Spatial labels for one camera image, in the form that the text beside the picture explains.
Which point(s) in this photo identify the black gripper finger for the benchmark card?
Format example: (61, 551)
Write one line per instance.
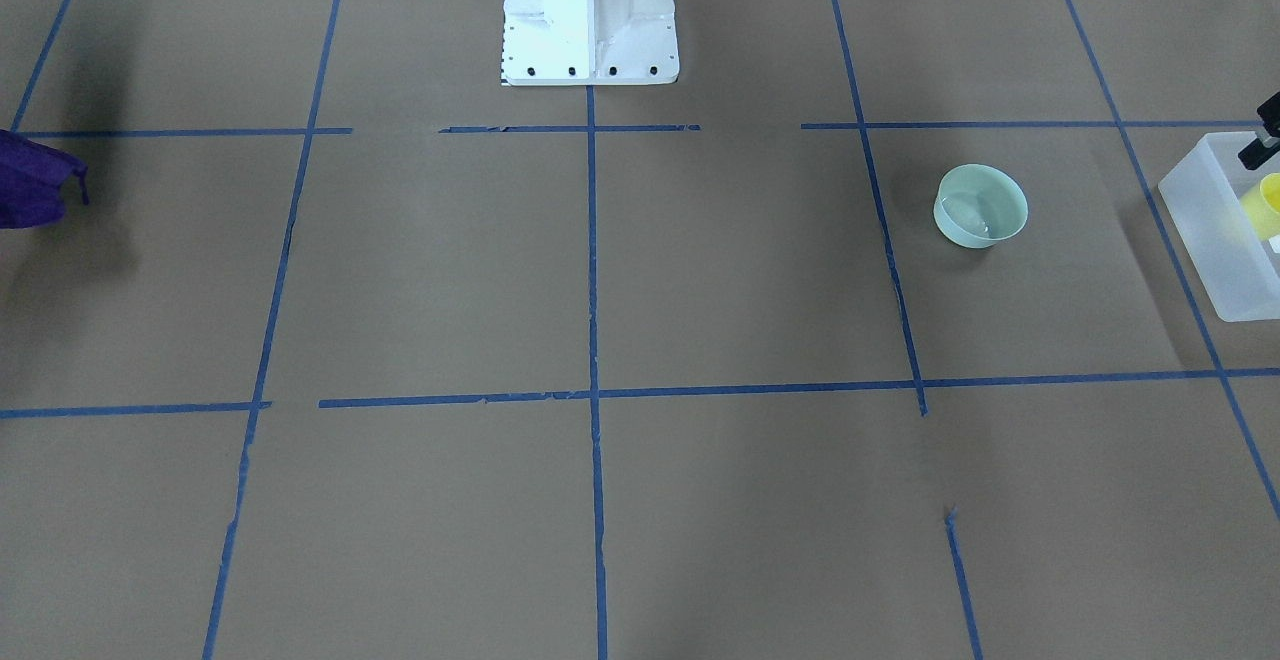
(1265, 144)

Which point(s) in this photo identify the yellow plastic cup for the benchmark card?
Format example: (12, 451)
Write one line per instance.
(1261, 207)

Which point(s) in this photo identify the purple cloth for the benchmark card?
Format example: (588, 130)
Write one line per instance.
(31, 178)

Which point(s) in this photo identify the clear plastic storage box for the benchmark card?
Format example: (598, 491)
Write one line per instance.
(1205, 194)

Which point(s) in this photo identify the light green bowl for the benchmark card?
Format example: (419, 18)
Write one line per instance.
(978, 206)

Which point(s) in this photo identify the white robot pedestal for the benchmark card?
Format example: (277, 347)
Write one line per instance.
(555, 43)

